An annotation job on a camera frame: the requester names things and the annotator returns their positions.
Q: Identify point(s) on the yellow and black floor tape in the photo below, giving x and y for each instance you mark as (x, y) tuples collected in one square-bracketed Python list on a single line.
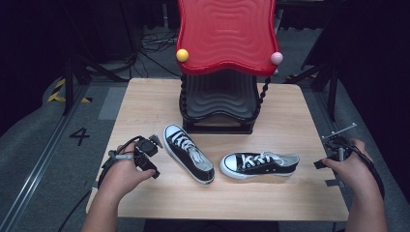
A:
[(55, 95)]

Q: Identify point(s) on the person's right hand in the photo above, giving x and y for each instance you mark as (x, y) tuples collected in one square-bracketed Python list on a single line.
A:
[(354, 174)]

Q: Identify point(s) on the black canvas sneaker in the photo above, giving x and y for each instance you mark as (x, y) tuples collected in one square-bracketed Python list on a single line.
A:
[(257, 164), (188, 154)]

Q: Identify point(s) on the black metal stand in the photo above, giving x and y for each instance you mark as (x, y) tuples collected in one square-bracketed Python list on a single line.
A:
[(68, 83), (332, 90)]

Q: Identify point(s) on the red and black shoe rack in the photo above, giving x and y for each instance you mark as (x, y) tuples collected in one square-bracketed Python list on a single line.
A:
[(225, 35)]

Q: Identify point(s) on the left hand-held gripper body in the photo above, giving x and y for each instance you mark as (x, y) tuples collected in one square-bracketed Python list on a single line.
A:
[(146, 146)]

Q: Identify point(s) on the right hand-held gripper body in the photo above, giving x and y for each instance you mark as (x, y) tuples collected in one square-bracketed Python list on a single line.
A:
[(338, 148)]

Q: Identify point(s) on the person's left hand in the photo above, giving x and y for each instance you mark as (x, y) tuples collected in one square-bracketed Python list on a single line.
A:
[(122, 177)]

